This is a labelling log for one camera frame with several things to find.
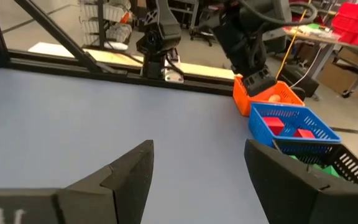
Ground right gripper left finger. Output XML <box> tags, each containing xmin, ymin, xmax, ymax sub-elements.
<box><xmin>0</xmin><ymin>139</ymin><xmax>155</xmax><ymax>224</ymax></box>

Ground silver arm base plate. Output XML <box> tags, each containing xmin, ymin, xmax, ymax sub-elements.
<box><xmin>165</xmin><ymin>58</ymin><xmax>185</xmax><ymax>83</ymax></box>

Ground brown cardboard boxes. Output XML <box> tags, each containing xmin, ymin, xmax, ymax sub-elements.
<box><xmin>317</xmin><ymin>46</ymin><xmax>358</xmax><ymax>99</ymax></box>

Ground light wooden table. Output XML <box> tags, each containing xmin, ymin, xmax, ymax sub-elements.
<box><xmin>28</xmin><ymin>41</ymin><xmax>236</xmax><ymax>81</ymax></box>

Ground long green block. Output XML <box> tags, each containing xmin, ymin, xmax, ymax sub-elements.
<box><xmin>311</xmin><ymin>163</ymin><xmax>341</xmax><ymax>178</ymax></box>

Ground red cube block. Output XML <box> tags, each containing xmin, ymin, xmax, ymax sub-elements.
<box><xmin>262</xmin><ymin>116</ymin><xmax>286</xmax><ymax>136</ymax></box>
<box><xmin>292</xmin><ymin>128</ymin><xmax>316</xmax><ymax>139</ymax></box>

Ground black office chair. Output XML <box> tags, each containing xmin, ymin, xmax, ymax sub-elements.
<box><xmin>190</xmin><ymin>24</ymin><xmax>219</xmax><ymax>47</ymax></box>

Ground black aluminium table frame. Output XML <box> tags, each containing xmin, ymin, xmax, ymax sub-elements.
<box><xmin>0</xmin><ymin>0</ymin><xmax>236</xmax><ymax>97</ymax></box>

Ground blue plastic basket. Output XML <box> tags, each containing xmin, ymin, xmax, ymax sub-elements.
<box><xmin>247</xmin><ymin>102</ymin><xmax>342</xmax><ymax>149</ymax></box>

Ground stack of red bins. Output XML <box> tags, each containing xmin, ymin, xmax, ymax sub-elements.
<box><xmin>331</xmin><ymin>2</ymin><xmax>358</xmax><ymax>48</ymax></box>

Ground black box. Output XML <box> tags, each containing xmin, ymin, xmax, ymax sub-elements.
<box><xmin>280</xmin><ymin>66</ymin><xmax>320</xmax><ymax>98</ymax></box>

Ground grey work table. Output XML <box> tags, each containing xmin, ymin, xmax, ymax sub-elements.
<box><xmin>283</xmin><ymin>26</ymin><xmax>358</xmax><ymax>100</ymax></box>

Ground white cable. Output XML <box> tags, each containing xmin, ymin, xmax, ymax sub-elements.
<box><xmin>289</xmin><ymin>43</ymin><xmax>326</xmax><ymax>90</ymax></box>

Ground yellow cable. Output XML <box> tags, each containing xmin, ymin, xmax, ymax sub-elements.
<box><xmin>274</xmin><ymin>0</ymin><xmax>312</xmax><ymax>80</ymax></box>

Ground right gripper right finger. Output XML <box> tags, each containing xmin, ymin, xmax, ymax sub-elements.
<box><xmin>244</xmin><ymin>139</ymin><xmax>358</xmax><ymax>224</ymax></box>

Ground shelf rack with bins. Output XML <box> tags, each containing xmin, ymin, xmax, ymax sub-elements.
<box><xmin>78</xmin><ymin>0</ymin><xmax>134</xmax><ymax>51</ymax></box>

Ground orange plastic basket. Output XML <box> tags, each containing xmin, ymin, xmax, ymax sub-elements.
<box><xmin>232</xmin><ymin>74</ymin><xmax>306</xmax><ymax>118</ymax></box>

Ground black plastic basket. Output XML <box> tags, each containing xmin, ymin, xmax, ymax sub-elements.
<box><xmin>272</xmin><ymin>138</ymin><xmax>358</xmax><ymax>192</ymax></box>

